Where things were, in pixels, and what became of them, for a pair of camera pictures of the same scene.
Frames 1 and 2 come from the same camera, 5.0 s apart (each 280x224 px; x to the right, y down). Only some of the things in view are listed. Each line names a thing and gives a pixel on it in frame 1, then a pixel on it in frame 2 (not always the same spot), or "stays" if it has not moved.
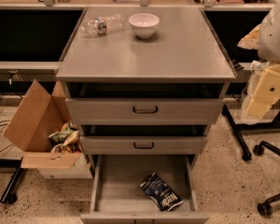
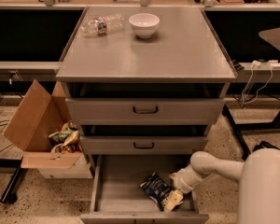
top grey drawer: [148, 111] stays
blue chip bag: [159, 191] stays
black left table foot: [9, 194] stays
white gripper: [275, 36] -> [182, 183]
